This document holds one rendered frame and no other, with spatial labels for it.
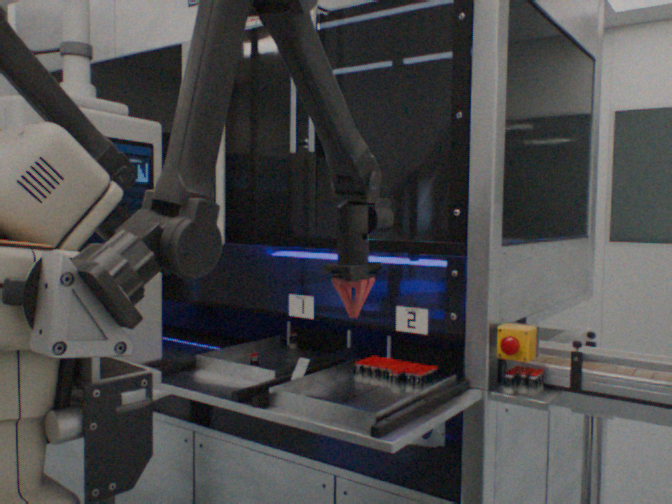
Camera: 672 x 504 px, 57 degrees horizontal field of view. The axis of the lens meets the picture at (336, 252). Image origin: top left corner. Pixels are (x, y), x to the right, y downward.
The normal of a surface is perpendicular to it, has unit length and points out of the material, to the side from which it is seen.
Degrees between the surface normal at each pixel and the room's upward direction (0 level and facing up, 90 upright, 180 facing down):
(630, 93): 90
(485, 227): 90
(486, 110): 90
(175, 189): 81
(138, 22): 90
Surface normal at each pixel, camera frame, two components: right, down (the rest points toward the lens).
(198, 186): 0.80, -0.07
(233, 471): -0.57, 0.04
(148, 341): 0.89, 0.04
